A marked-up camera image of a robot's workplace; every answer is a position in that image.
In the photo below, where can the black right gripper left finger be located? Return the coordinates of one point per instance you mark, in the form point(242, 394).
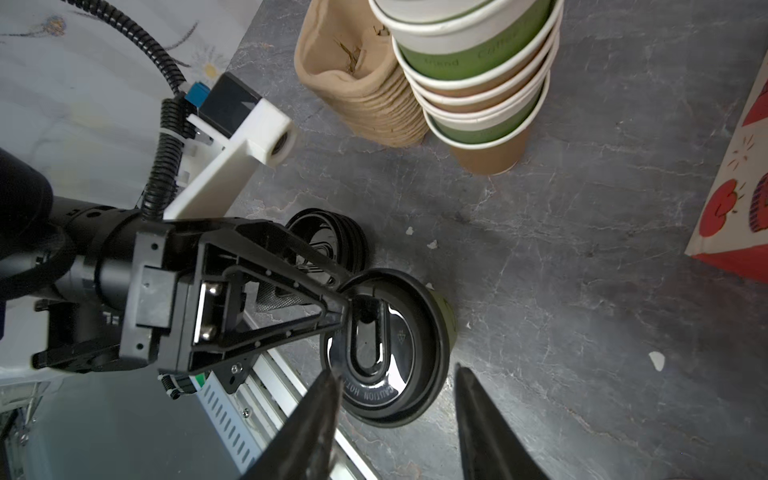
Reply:
point(302, 449)

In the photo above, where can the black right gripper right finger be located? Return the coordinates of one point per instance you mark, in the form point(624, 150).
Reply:
point(489, 448)

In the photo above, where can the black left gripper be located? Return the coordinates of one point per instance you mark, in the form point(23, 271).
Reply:
point(122, 293)

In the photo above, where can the black plastic cup lid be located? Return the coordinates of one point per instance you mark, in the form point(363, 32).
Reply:
point(393, 353)

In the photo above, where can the green paper coffee cup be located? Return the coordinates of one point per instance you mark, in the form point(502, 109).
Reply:
point(448, 315)

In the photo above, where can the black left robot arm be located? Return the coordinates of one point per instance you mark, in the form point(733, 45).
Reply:
point(274, 290)

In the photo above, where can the stack of black cup lids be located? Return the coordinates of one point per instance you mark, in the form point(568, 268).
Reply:
point(335, 235)

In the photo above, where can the stack of pulp cup carriers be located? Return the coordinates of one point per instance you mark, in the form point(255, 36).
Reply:
point(345, 56)

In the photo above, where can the red white paper gift bag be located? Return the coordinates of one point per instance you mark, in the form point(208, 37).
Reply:
point(731, 233)

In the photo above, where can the stack of paper cups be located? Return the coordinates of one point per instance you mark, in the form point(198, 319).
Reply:
point(480, 71)

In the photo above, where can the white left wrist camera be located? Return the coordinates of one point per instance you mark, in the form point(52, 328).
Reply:
point(236, 131)

